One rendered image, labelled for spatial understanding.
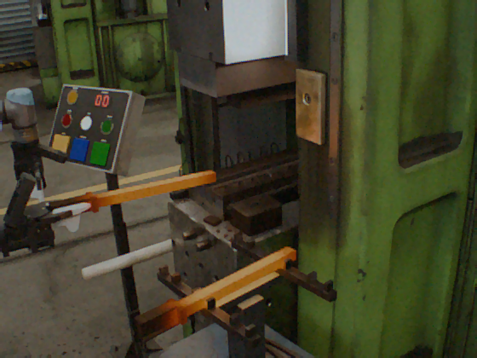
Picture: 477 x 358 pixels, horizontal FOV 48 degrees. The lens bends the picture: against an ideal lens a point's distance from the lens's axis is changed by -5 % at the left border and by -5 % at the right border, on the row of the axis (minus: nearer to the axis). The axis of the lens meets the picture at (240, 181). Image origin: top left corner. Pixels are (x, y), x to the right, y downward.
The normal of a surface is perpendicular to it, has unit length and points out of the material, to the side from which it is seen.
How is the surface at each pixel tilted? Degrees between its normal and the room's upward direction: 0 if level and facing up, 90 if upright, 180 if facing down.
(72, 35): 90
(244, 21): 90
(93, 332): 0
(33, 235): 89
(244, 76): 90
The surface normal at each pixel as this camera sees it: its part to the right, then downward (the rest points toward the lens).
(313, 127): -0.83, 0.25
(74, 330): -0.04, -0.92
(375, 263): 0.56, 0.31
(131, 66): 0.34, 0.40
